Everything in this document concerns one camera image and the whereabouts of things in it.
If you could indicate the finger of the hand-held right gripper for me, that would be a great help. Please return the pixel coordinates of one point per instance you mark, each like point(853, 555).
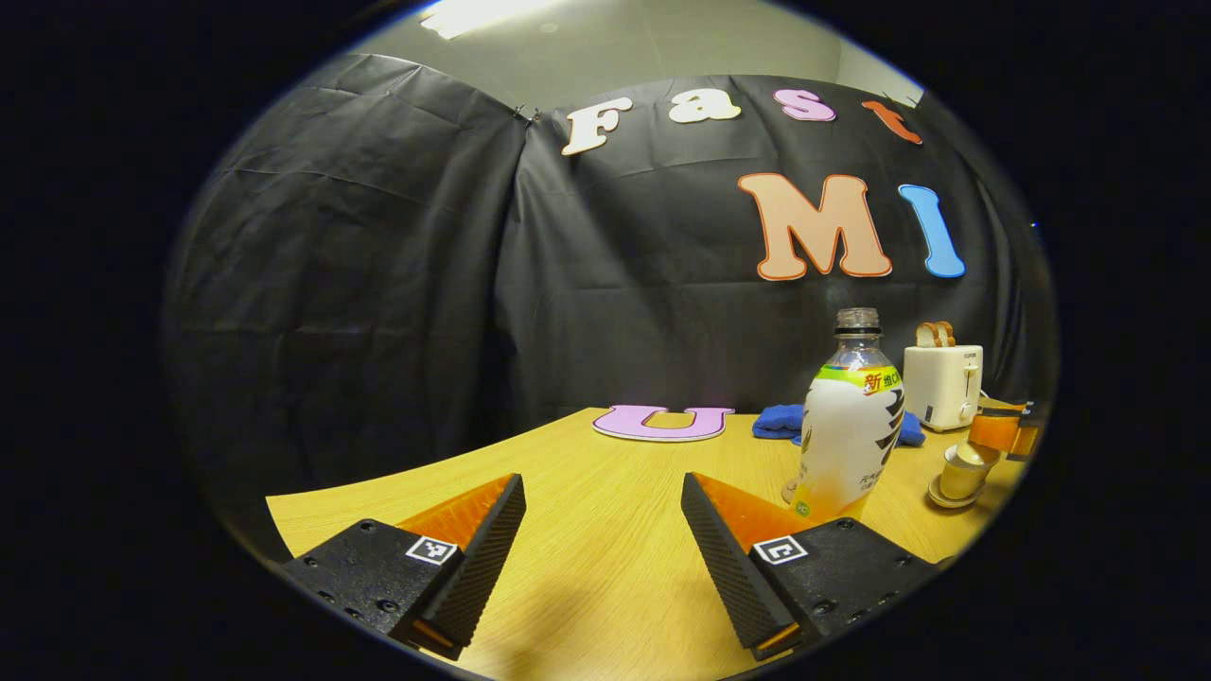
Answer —
point(993, 430)
point(1026, 440)

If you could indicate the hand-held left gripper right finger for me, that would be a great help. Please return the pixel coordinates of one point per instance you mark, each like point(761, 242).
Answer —
point(728, 577)

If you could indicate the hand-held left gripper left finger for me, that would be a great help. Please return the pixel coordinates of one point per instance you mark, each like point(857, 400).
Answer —
point(478, 572)

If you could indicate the round cork coaster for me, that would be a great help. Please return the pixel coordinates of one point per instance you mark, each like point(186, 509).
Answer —
point(788, 490)

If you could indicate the plastic water bottle white label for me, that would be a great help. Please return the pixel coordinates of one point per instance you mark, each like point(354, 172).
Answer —
point(847, 435)

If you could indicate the white toaster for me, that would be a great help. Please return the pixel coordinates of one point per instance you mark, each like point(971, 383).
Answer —
point(941, 383)

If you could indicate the toasted bread slice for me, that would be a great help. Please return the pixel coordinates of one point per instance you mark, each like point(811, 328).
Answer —
point(927, 336)
point(948, 333)

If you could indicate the blue towel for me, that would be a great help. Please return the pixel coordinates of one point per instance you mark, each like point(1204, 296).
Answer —
point(781, 421)

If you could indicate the purple letter-shaped cutout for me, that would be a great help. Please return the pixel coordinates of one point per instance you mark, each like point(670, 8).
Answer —
point(615, 423)

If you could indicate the black backdrop cloth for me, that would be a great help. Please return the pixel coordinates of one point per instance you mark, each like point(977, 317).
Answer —
point(378, 284)

